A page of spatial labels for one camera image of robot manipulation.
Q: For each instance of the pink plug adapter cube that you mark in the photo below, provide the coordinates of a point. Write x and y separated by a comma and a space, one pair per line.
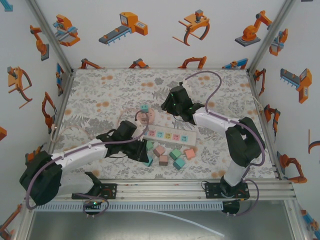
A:
189, 154
159, 151
163, 160

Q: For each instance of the round pink socket base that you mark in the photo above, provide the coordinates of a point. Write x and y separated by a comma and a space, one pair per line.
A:
151, 116

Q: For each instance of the white power strip coloured sockets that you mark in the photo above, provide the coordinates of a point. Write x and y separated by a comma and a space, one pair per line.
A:
191, 140

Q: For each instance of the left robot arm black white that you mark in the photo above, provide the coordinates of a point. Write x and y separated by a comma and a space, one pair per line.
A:
80, 156

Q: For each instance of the black controller board green light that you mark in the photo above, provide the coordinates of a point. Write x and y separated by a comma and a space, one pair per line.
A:
93, 205

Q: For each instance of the grey metal base sheet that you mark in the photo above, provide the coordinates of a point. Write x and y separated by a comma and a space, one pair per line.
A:
125, 227

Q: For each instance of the black round controller housing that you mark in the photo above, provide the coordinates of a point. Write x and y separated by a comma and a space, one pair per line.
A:
231, 207

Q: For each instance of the white thin tube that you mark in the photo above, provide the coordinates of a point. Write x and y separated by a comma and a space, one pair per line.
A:
222, 235

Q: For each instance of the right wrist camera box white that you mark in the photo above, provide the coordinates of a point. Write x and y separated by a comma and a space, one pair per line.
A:
187, 84

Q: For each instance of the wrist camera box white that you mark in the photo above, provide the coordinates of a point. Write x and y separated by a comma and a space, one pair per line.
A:
187, 84
140, 127

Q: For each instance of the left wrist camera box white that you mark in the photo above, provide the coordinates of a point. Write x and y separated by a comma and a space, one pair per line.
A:
140, 127

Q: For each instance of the aluminium front rail frame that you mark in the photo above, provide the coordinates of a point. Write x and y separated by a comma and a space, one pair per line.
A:
162, 190

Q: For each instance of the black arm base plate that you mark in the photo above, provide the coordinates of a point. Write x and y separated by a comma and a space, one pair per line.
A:
112, 191
210, 191

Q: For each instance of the aluminium side rail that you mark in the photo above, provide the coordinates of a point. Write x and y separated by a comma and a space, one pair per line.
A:
253, 87
64, 97

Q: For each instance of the aluminium corner post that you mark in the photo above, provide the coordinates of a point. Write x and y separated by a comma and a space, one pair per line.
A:
51, 35
271, 35

